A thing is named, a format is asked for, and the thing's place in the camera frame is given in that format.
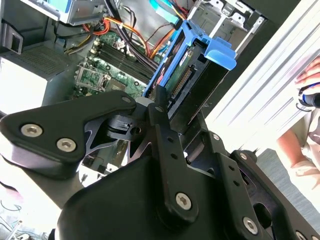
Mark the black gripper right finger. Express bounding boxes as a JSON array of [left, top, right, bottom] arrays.
[[179, 112, 320, 240]]

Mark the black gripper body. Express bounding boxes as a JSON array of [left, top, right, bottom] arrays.
[[56, 154, 241, 240]]

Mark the person's hand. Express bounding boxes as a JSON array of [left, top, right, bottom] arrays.
[[294, 56, 320, 88]]

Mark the round black tool blue ring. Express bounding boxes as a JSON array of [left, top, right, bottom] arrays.
[[296, 83, 320, 113]]

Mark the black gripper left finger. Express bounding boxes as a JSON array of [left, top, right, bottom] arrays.
[[0, 86, 200, 230]]

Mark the hard disk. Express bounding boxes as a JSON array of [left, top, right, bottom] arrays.
[[141, 19, 238, 135]]

